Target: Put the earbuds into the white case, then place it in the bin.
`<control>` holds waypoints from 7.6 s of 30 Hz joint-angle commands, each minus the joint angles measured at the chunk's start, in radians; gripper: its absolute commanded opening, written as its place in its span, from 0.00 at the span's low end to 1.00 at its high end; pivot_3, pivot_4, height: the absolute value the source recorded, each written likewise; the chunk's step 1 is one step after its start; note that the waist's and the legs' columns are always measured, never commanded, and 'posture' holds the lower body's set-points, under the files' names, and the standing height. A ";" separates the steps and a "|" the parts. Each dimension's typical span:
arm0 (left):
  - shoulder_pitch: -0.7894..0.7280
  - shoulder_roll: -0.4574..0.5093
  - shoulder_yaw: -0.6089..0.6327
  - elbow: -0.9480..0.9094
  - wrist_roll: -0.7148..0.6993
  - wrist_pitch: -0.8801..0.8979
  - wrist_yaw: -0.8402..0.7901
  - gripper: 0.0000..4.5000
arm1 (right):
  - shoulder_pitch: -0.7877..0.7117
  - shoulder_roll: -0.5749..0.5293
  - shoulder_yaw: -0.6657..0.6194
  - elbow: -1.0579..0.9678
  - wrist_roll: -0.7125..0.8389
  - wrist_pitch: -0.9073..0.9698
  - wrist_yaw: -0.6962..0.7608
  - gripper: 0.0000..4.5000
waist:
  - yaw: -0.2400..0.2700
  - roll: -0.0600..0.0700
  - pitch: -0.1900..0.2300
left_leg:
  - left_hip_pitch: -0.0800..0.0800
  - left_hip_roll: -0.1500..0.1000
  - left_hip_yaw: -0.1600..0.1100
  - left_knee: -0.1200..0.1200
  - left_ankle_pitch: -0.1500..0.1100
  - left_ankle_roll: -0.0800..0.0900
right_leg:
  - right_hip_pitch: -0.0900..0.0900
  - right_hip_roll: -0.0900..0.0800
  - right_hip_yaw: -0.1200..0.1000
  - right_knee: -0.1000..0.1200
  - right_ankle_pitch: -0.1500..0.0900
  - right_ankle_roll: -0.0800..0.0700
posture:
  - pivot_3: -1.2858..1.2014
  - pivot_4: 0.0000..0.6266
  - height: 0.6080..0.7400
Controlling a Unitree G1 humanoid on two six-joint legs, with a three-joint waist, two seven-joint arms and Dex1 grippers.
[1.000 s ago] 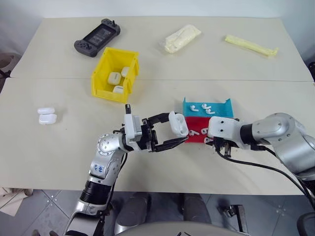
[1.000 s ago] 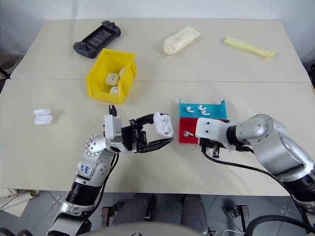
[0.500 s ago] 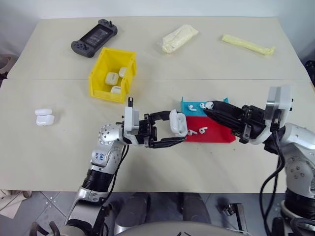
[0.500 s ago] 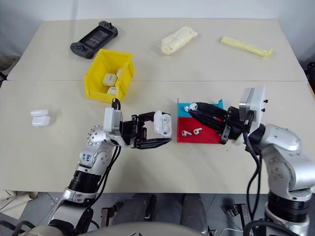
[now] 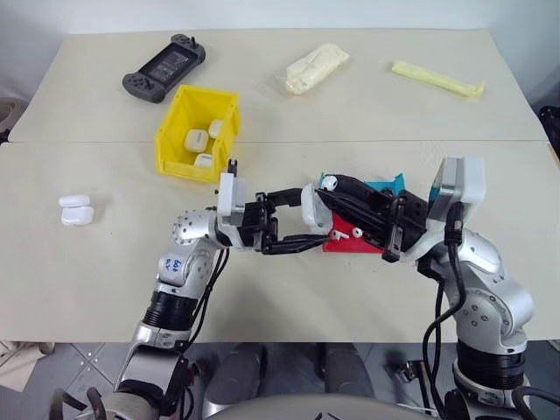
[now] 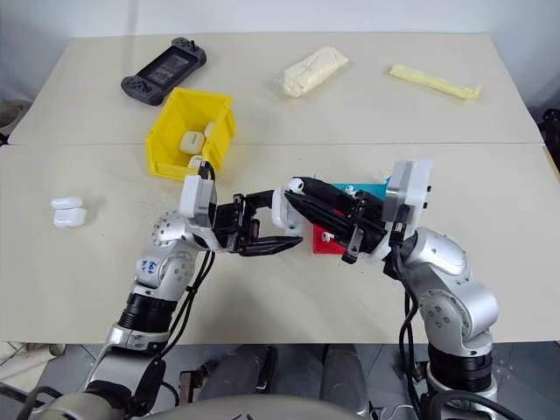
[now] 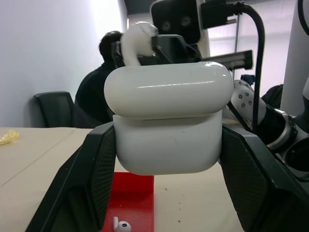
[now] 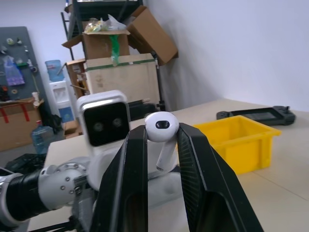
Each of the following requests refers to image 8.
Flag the grey pegboard with tools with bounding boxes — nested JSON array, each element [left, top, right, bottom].
[[0, 26, 53, 126]]

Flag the black handheld game console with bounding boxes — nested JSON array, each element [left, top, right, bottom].
[[216, 105, 296, 127]]

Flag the black metal shelf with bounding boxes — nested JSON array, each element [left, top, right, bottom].
[[60, 0, 145, 61]]

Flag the green plastic strip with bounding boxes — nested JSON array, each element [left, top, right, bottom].
[[109, 33, 121, 67]]

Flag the yellow plastic bin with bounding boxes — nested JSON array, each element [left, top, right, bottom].
[[192, 115, 282, 175]]

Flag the large beige cardboard box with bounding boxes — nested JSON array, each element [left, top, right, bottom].
[[84, 53, 162, 105]]

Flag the cardboard box with red tape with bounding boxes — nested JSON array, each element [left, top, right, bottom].
[[0, 96, 44, 153]]

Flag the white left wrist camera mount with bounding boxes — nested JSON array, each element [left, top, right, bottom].
[[76, 90, 131, 191]]

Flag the white earbud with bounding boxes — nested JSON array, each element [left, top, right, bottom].
[[144, 111, 180, 173]]

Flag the blue water jug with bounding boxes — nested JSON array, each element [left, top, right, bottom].
[[44, 59, 66, 82], [30, 120, 54, 155]]

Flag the open brown cardboard box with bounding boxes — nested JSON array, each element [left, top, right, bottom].
[[61, 28, 131, 61]]

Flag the white water dispenser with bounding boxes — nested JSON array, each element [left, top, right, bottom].
[[49, 80, 74, 124]]

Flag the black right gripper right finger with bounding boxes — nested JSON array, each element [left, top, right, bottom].
[[177, 122, 265, 232]]

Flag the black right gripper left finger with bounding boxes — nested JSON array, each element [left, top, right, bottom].
[[90, 125, 149, 232]]

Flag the tilted brown cardboard box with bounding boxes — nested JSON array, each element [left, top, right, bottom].
[[126, 5, 180, 67]]

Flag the clear plastic bag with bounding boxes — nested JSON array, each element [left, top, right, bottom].
[[83, 14, 127, 34]]

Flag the black plastic crate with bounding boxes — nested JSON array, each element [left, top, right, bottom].
[[4, 153, 47, 174]]

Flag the black metal stand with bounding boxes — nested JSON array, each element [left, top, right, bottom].
[[150, 50, 167, 112]]

